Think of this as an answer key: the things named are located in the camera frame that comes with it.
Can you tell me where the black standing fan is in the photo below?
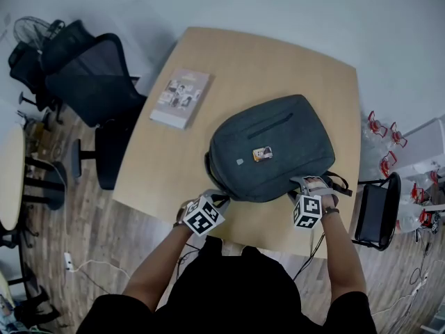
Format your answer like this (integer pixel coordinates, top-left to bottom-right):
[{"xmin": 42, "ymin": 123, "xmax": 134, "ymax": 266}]
[{"xmin": 13, "ymin": 15, "xmax": 53, "ymax": 48}]

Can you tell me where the person's black clothing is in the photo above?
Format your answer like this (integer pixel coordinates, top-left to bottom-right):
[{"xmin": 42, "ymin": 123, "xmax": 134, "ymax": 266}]
[{"xmin": 76, "ymin": 237, "xmax": 378, "ymax": 334}]

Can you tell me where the white cabinet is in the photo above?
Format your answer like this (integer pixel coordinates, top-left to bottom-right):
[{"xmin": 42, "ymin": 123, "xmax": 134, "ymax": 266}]
[{"xmin": 399, "ymin": 115, "xmax": 445, "ymax": 177}]

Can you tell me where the group of clear water jugs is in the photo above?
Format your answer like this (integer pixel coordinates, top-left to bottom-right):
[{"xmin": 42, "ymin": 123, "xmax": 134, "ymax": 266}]
[{"xmin": 361, "ymin": 109, "xmax": 445, "ymax": 229}]

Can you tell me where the person's right hand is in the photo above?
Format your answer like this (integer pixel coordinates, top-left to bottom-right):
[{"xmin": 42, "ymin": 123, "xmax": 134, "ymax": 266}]
[{"xmin": 305, "ymin": 176, "xmax": 340, "ymax": 210}]

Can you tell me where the round beige table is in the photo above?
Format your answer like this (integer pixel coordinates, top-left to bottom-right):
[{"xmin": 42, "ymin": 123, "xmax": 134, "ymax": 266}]
[{"xmin": 0, "ymin": 123, "xmax": 69, "ymax": 232}]

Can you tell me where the person's right forearm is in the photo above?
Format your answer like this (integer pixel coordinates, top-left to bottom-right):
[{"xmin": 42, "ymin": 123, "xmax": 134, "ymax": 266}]
[{"xmin": 319, "ymin": 210, "xmax": 369, "ymax": 316}]

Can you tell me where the small printed badge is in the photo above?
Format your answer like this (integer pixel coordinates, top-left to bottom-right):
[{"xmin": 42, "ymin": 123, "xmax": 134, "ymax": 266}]
[{"xmin": 252, "ymin": 145, "xmax": 273, "ymax": 163}]

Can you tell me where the black folding chair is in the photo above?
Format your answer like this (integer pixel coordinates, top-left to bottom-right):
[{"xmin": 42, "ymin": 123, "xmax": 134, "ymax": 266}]
[{"xmin": 353, "ymin": 171, "xmax": 403, "ymax": 252}]

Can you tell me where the person's left forearm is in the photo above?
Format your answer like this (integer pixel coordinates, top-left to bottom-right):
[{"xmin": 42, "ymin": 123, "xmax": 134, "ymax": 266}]
[{"xmin": 123, "ymin": 223, "xmax": 194, "ymax": 312}]

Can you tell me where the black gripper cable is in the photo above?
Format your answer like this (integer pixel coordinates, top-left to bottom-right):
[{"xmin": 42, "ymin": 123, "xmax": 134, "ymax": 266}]
[
  {"xmin": 175, "ymin": 244, "xmax": 201, "ymax": 278},
  {"xmin": 291, "ymin": 231, "xmax": 326, "ymax": 281}
]

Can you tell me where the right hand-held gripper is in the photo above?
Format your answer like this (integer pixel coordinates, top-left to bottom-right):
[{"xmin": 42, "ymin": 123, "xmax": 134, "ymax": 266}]
[{"xmin": 287, "ymin": 175, "xmax": 323, "ymax": 230}]

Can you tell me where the beige paperback book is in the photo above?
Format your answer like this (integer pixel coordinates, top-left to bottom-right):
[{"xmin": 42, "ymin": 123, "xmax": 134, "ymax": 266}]
[{"xmin": 149, "ymin": 68, "xmax": 211, "ymax": 131}]

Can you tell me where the black mesh office chair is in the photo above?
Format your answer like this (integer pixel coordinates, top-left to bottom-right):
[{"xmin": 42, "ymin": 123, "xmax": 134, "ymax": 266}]
[
  {"xmin": 44, "ymin": 33, "xmax": 149, "ymax": 191},
  {"xmin": 13, "ymin": 283, "xmax": 62, "ymax": 330},
  {"xmin": 8, "ymin": 19, "xmax": 97, "ymax": 125}
]

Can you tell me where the dark grey backpack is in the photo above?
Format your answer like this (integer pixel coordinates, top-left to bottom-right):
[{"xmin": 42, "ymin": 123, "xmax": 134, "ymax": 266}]
[{"xmin": 204, "ymin": 94, "xmax": 354, "ymax": 203}]

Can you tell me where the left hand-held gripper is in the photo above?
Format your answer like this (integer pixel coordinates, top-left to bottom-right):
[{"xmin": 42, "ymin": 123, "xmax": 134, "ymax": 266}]
[{"xmin": 177, "ymin": 189, "xmax": 232, "ymax": 238}]

